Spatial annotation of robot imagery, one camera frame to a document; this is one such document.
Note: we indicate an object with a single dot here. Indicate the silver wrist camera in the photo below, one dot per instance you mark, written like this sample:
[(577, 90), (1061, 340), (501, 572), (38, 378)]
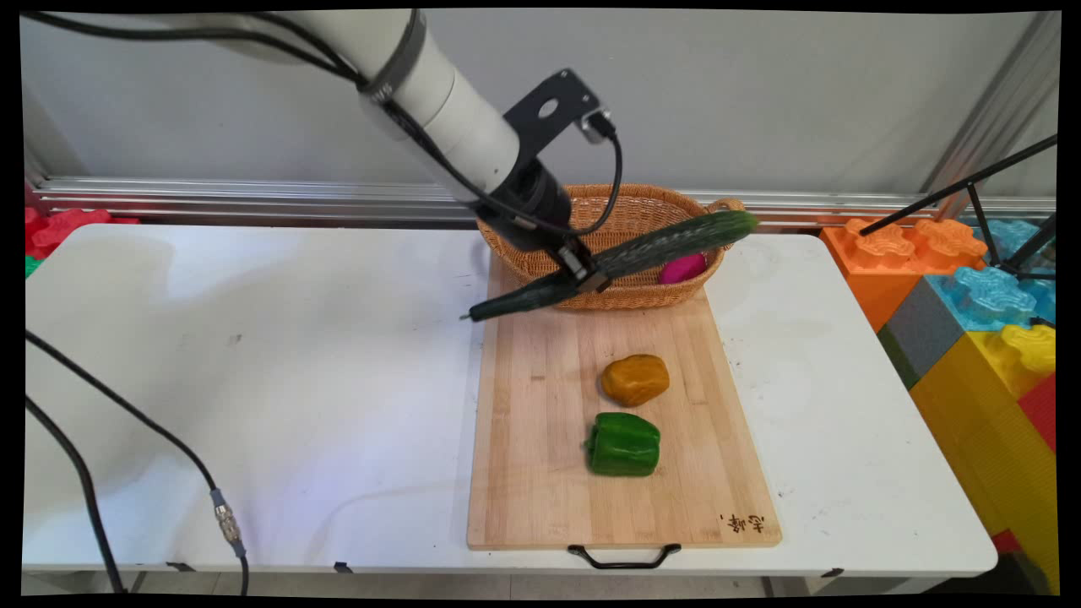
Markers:
[(596, 123)]

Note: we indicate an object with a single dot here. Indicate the black tripod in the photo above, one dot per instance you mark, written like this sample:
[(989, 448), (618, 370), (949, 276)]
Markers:
[(1005, 245)]

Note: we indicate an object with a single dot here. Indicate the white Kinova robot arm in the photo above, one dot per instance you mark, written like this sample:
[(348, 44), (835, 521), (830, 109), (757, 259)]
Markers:
[(422, 76)]

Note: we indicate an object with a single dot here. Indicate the long dark green cucumber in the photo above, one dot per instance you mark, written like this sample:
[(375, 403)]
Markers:
[(676, 241)]

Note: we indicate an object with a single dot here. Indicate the woven wicker basket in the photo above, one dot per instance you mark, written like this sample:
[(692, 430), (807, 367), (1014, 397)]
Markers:
[(642, 211)]

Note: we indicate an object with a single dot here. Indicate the bamboo cutting board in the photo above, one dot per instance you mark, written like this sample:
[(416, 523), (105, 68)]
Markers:
[(540, 473)]

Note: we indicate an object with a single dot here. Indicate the blue foam block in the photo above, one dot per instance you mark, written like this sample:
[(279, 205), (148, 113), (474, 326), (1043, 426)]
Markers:
[(988, 295)]

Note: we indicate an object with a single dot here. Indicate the pink toy vegetable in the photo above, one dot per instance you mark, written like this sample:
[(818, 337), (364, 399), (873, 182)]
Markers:
[(682, 268)]

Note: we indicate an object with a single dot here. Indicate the slanted aluminium post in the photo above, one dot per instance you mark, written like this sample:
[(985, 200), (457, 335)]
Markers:
[(988, 118)]

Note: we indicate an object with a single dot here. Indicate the green toy bell pepper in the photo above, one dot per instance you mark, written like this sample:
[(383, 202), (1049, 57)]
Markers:
[(625, 444)]

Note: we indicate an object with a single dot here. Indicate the grey foam block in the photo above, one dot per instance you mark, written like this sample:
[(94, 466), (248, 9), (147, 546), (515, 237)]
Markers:
[(920, 333)]

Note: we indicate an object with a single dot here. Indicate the red foam block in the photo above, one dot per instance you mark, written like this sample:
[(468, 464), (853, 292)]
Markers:
[(1040, 414)]

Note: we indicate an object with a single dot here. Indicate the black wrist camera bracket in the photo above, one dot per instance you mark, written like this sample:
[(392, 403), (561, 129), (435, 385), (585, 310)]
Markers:
[(549, 105)]

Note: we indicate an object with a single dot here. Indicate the red foam puzzle pieces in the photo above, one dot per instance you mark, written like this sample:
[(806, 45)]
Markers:
[(63, 226)]

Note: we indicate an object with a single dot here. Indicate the aluminium wall rail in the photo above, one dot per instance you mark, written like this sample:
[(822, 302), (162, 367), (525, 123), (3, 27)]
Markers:
[(253, 198)]

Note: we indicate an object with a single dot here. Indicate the orange foam block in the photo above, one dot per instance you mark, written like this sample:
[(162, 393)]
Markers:
[(878, 262)]

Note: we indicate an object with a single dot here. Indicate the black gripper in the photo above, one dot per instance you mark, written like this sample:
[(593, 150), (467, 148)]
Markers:
[(532, 211)]

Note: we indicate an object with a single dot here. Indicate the orange-yellow toy potato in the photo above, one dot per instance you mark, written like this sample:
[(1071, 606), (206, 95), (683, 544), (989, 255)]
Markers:
[(635, 379)]

